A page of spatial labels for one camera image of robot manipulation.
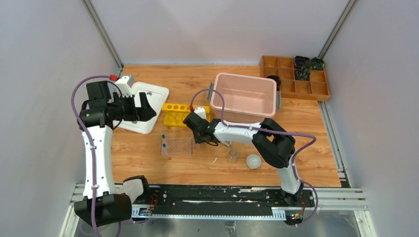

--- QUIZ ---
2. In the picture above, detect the yellow test tube rack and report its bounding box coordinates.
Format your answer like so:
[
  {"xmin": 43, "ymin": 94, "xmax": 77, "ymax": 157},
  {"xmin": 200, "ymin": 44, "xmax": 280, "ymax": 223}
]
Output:
[{"xmin": 162, "ymin": 103, "xmax": 190, "ymax": 128}]

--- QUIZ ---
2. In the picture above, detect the wooden compartment organizer tray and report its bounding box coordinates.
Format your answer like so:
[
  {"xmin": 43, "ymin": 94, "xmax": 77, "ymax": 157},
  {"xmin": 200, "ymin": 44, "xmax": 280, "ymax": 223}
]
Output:
[{"xmin": 260, "ymin": 55, "xmax": 331, "ymax": 102}]

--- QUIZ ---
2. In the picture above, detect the small glass jar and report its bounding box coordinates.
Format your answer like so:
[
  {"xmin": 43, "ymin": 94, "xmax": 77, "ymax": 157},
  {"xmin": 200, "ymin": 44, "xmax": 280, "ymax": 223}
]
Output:
[{"xmin": 227, "ymin": 149, "xmax": 238, "ymax": 163}]

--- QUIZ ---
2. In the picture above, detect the grey right bin clip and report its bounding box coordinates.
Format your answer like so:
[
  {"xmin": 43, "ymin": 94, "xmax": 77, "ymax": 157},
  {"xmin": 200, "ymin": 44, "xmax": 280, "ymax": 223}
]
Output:
[{"xmin": 276, "ymin": 91, "xmax": 281, "ymax": 111}]

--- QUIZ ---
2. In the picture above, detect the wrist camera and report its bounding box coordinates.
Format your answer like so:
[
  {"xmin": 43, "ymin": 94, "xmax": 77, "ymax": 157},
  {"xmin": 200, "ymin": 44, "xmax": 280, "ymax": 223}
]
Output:
[
  {"xmin": 110, "ymin": 75, "xmax": 134, "ymax": 97},
  {"xmin": 188, "ymin": 106, "xmax": 207, "ymax": 120}
]

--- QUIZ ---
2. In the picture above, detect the grey bin handle clip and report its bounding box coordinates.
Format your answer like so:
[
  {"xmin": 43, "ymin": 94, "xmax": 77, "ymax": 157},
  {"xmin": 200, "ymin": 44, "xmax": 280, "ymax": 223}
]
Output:
[{"xmin": 207, "ymin": 82, "xmax": 214, "ymax": 101}]

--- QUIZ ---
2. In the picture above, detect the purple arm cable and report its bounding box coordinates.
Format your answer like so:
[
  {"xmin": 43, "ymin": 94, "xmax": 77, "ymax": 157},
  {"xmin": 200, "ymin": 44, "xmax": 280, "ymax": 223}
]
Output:
[
  {"xmin": 190, "ymin": 88, "xmax": 319, "ymax": 227},
  {"xmin": 71, "ymin": 75, "xmax": 145, "ymax": 237}
]

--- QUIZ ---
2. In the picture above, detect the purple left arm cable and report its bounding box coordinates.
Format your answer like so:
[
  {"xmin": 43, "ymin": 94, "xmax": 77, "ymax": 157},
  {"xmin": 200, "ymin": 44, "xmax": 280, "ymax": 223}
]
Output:
[{"xmin": 71, "ymin": 75, "xmax": 145, "ymax": 237}]

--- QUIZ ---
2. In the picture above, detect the pink plastic storage bin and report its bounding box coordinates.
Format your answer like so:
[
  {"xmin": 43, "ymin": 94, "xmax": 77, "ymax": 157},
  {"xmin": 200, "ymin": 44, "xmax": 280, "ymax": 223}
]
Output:
[{"xmin": 210, "ymin": 73, "xmax": 277, "ymax": 123}]

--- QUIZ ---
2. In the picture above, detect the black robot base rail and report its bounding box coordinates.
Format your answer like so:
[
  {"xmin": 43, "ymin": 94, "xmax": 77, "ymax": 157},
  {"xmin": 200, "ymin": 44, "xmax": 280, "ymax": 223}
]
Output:
[{"xmin": 131, "ymin": 185, "xmax": 317, "ymax": 225}]

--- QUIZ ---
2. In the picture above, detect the black round object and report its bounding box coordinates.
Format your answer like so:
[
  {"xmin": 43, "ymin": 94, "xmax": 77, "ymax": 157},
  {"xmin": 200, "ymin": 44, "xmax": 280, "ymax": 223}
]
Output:
[{"xmin": 266, "ymin": 75, "xmax": 282, "ymax": 91}]

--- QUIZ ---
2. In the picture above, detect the clear well plate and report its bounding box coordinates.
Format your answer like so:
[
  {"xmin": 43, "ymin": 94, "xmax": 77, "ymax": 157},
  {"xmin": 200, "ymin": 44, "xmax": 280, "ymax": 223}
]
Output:
[{"xmin": 161, "ymin": 138, "xmax": 192, "ymax": 156}]

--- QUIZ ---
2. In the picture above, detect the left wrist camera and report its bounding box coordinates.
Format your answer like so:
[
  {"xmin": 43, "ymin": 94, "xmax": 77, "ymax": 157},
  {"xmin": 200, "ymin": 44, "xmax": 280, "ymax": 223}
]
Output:
[{"xmin": 110, "ymin": 75, "xmax": 134, "ymax": 97}]

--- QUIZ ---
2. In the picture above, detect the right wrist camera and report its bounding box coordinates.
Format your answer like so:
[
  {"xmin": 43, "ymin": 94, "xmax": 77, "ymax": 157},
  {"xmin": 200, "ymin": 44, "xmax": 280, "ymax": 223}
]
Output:
[{"xmin": 188, "ymin": 106, "xmax": 207, "ymax": 120}]

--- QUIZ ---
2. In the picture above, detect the white plastic box lid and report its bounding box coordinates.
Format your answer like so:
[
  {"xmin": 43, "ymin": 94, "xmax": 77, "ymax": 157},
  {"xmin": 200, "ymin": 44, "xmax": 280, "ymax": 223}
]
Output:
[{"xmin": 119, "ymin": 82, "xmax": 169, "ymax": 134}]

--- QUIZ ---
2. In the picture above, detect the white ceramic dish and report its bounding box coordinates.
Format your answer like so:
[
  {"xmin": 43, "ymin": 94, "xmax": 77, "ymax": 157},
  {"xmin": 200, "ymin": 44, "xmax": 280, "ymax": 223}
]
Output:
[{"xmin": 246, "ymin": 154, "xmax": 261, "ymax": 169}]

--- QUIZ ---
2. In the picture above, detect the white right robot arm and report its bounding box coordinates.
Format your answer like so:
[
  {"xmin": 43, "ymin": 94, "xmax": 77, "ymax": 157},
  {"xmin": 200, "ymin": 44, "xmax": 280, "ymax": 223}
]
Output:
[{"xmin": 183, "ymin": 112, "xmax": 303, "ymax": 206}]

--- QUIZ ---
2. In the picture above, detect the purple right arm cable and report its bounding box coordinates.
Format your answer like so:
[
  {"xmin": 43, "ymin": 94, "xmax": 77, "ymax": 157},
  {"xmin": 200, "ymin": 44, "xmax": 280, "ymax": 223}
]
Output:
[{"xmin": 190, "ymin": 88, "xmax": 319, "ymax": 227}]

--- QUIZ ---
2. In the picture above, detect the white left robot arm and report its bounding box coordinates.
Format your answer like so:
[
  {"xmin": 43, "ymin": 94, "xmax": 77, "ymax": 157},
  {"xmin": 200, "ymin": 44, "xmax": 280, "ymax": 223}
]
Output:
[{"xmin": 75, "ymin": 80, "xmax": 157, "ymax": 227}]

